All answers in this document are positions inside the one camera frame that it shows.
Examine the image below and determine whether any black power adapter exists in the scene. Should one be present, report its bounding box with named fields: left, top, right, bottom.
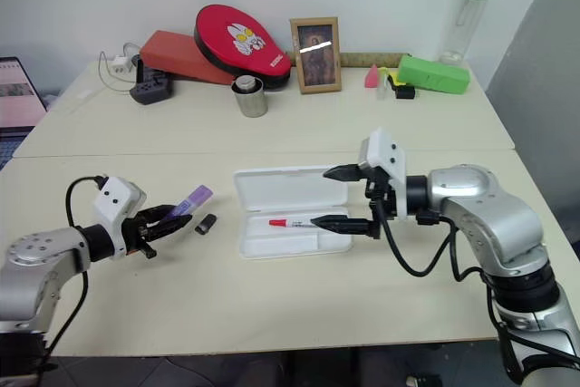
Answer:
left=129, top=57, right=175, bottom=107

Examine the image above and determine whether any clear bottle with green lid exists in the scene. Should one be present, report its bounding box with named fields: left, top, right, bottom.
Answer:
left=438, top=0, right=498, bottom=68

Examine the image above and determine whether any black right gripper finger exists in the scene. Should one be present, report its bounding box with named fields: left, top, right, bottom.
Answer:
left=322, top=162, right=364, bottom=183
left=309, top=214, right=381, bottom=240

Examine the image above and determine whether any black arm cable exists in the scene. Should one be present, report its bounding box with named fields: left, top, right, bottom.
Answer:
left=40, top=173, right=108, bottom=370
left=371, top=198, right=493, bottom=283

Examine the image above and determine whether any white plastic pencil case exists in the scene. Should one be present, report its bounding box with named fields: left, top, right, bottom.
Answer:
left=232, top=164, right=355, bottom=262

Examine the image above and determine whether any yellow small object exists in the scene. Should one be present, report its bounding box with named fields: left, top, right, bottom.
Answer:
left=382, top=68, right=407, bottom=87

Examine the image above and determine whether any green rectangular box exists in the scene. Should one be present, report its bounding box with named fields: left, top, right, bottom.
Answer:
left=396, top=53, right=473, bottom=96

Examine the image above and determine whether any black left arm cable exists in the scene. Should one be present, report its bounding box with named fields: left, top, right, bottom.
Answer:
left=40, top=173, right=108, bottom=370

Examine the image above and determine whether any purple marker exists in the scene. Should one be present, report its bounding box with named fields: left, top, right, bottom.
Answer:
left=169, top=184, right=215, bottom=218

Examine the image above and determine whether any wooden picture frame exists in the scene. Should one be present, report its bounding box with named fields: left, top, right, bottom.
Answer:
left=289, top=16, right=343, bottom=95

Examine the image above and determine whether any white charger cable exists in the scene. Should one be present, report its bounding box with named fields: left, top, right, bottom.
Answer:
left=96, top=41, right=142, bottom=94

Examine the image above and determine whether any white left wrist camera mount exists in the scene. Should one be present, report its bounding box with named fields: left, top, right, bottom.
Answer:
left=92, top=175, right=149, bottom=260

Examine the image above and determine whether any red oval case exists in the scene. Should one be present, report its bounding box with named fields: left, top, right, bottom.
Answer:
left=193, top=4, right=294, bottom=90

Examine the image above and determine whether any red rectangular box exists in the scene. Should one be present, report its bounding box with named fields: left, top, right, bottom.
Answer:
left=139, top=29, right=237, bottom=86

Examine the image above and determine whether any white charger plug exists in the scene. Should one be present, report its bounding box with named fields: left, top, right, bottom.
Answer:
left=107, top=54, right=133, bottom=76

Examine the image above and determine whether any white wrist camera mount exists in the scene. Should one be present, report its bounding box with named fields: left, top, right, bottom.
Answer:
left=357, top=127, right=410, bottom=221
left=92, top=175, right=149, bottom=260

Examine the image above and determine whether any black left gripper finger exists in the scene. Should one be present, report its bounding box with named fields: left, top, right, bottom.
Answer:
left=144, top=215, right=194, bottom=241
left=136, top=205, right=177, bottom=225

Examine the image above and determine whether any open laptop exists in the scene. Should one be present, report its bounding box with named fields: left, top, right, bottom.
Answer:
left=0, top=56, right=49, bottom=171

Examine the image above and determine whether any red capped white marker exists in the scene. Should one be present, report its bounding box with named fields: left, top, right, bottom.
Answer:
left=268, top=218, right=321, bottom=230

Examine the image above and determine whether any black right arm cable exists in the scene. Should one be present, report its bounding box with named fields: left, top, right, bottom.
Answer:
left=371, top=198, right=493, bottom=283

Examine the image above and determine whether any silver metal canister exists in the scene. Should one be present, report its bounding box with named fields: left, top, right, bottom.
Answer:
left=230, top=73, right=269, bottom=119

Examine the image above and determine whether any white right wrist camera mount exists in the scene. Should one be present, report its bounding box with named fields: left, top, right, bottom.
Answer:
left=357, top=127, right=410, bottom=221

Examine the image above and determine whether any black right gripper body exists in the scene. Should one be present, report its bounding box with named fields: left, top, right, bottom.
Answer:
left=361, top=163, right=400, bottom=226

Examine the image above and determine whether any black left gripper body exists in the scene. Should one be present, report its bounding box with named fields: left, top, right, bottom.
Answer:
left=120, top=208, right=159, bottom=261

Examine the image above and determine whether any small black cap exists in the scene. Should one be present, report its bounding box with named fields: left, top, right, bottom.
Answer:
left=194, top=213, right=218, bottom=236

